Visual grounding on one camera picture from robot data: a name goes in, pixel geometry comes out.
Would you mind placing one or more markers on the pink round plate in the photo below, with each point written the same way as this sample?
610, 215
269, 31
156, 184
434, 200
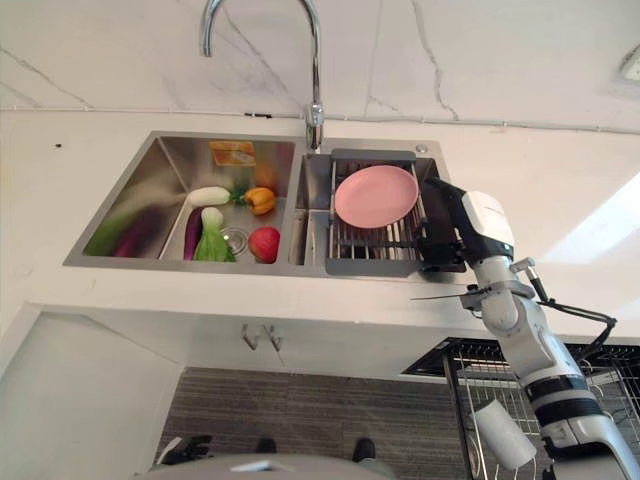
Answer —
376, 197

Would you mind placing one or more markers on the grey sink drain rack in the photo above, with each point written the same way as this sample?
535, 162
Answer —
367, 262

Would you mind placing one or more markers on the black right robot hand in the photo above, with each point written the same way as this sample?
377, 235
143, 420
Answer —
487, 220

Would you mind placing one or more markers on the round metal sink button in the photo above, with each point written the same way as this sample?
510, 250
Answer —
421, 148

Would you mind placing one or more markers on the dark left robot foot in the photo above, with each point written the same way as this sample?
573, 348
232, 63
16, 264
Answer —
265, 448

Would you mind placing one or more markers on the white radish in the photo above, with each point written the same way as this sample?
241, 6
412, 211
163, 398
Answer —
209, 196

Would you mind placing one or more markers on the orange bell pepper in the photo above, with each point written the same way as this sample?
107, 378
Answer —
262, 200

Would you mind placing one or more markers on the stainless steel double sink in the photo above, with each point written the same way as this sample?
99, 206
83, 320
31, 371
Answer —
150, 200

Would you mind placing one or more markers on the dark right robot foot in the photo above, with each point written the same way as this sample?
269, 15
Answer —
364, 449

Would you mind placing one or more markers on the purple eggplant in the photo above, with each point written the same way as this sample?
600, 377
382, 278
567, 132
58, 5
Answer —
192, 234

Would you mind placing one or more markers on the chrome gooseneck faucet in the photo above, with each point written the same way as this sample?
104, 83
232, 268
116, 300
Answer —
316, 75

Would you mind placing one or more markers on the round metal drain strainer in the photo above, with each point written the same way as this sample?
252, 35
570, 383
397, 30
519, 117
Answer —
235, 240

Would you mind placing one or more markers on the white cup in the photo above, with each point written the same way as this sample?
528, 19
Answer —
504, 434

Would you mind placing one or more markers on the green bok choy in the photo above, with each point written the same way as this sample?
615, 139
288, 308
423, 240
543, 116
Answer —
214, 240

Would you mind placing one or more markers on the dark robot foot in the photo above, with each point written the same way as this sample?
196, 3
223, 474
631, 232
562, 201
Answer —
265, 448
364, 449

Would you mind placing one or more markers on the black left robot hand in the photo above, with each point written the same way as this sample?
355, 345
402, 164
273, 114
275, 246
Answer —
187, 449

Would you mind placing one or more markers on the orange label sticker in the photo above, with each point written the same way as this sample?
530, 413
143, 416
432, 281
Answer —
232, 152

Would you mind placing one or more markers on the metal hook under counter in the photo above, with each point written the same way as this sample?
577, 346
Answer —
250, 336
275, 336

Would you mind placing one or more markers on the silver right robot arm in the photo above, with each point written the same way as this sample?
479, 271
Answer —
540, 345

